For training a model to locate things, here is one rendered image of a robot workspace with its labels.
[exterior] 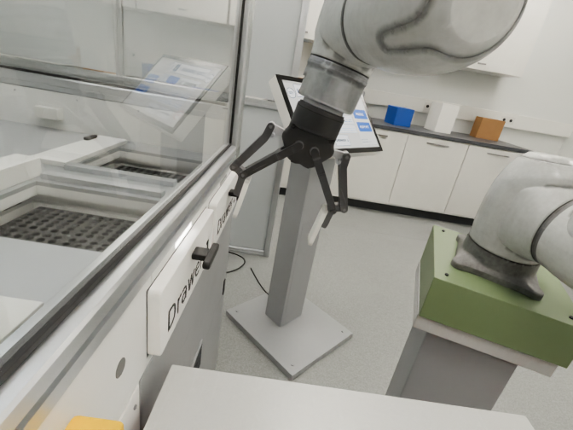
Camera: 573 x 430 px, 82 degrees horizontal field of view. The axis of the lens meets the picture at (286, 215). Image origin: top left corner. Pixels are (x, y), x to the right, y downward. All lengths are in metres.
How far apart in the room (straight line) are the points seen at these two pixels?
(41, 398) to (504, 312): 0.76
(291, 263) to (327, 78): 1.16
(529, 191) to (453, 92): 3.67
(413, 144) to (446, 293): 2.88
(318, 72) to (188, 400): 0.49
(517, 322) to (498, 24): 0.63
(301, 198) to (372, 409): 0.98
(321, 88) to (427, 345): 0.68
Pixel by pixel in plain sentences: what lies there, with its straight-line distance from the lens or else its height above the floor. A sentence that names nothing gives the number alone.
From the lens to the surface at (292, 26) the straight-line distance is 2.08.
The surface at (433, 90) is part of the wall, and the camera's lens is 4.33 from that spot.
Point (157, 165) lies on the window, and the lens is 0.46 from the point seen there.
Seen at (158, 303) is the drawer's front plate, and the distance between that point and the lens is 0.47.
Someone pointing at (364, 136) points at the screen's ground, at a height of 1.01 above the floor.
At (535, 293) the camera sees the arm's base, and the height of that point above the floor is 0.88.
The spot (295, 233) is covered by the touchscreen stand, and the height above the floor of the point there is 0.57.
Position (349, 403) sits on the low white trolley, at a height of 0.76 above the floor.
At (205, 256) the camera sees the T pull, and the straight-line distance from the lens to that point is 0.57.
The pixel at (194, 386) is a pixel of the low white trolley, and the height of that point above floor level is 0.76.
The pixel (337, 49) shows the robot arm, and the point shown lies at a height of 1.24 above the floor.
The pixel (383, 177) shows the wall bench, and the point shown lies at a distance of 3.59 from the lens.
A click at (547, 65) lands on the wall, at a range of 4.88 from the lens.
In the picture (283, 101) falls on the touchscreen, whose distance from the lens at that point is 1.21.
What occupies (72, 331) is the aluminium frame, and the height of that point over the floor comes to 0.99.
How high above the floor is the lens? 1.20
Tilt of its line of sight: 23 degrees down
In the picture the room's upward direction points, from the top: 10 degrees clockwise
